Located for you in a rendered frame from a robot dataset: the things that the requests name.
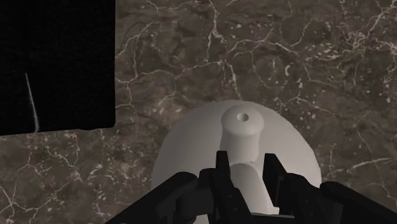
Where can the white round narrow-necked vase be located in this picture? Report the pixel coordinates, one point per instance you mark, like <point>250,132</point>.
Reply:
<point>192,145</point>

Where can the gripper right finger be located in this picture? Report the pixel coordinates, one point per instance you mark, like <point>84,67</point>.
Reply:
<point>297,198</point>

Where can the black robot stand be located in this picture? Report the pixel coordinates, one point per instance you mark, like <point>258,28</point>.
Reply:
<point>62,56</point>

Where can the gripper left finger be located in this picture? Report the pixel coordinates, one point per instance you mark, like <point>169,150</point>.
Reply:
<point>223,192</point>

